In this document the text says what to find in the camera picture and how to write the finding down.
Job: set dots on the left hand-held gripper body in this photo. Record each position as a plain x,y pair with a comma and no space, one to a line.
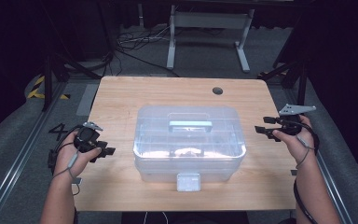
87,140

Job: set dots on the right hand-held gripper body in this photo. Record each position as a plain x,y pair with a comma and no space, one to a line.
290,126

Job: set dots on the clear plastic storage box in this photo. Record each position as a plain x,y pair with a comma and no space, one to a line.
189,140

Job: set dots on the person's right hand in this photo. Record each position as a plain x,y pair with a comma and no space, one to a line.
298,147

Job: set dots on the person's left hand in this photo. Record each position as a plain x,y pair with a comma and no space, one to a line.
66,158

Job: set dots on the black metal stand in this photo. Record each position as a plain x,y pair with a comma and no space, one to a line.
47,84
301,87

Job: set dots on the black table grommet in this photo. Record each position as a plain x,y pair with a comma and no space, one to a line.
217,90

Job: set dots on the yellow black hazard tape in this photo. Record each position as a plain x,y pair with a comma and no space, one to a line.
38,81

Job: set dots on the aluminium floor rail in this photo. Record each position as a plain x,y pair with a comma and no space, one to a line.
331,180
15,168

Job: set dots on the grey metal desk frame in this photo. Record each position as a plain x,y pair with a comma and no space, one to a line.
209,20

